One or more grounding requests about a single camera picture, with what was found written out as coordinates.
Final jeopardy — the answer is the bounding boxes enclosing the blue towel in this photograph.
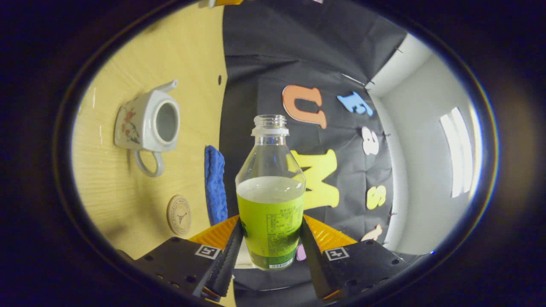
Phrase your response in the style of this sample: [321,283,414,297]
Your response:
[204,145,228,227]

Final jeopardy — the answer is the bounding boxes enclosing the round wooden coaster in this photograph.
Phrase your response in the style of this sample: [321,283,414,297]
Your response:
[167,195,192,236]

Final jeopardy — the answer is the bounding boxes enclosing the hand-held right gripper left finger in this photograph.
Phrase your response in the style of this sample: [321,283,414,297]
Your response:
[134,214,244,299]

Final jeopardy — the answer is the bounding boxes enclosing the ceiling light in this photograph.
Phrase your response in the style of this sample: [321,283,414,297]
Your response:
[439,107,475,199]

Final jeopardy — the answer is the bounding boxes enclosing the green label water bottle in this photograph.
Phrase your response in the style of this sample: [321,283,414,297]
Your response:
[235,114,306,271]

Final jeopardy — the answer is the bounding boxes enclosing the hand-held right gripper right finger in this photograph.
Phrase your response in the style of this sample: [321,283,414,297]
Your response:
[300,214,421,301]

